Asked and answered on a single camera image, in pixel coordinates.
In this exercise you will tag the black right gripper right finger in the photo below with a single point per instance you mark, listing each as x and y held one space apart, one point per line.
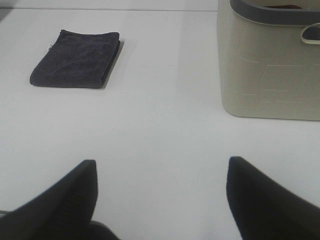
264 210

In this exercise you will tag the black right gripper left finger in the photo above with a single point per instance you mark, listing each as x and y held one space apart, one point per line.
62 212

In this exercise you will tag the folded dark navy towel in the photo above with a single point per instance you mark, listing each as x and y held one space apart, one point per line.
77 60

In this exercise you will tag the beige laundry basket grey rim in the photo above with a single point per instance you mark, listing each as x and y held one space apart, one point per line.
269 58

